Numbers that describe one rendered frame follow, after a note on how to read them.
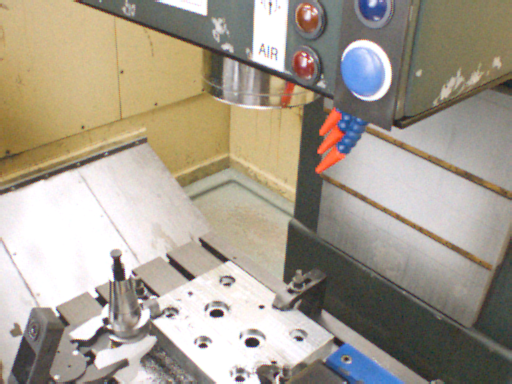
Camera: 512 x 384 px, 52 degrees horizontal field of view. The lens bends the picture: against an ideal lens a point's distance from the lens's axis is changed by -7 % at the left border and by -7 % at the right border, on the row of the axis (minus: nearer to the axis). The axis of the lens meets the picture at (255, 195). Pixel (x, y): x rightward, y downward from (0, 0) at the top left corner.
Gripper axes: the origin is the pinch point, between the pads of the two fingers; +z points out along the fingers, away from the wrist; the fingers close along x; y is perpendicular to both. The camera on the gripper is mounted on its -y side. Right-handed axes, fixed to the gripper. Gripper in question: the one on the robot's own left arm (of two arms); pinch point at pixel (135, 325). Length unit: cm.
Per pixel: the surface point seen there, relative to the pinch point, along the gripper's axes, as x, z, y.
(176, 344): -8.8, 12.0, 20.0
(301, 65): 24.8, 1.2, -42.5
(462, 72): 32, 9, -43
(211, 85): -0.9, 14.5, -29.7
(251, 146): -89, 104, 45
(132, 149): -99, 59, 35
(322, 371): 23.0, 11.3, -2.6
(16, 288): -72, 2, 46
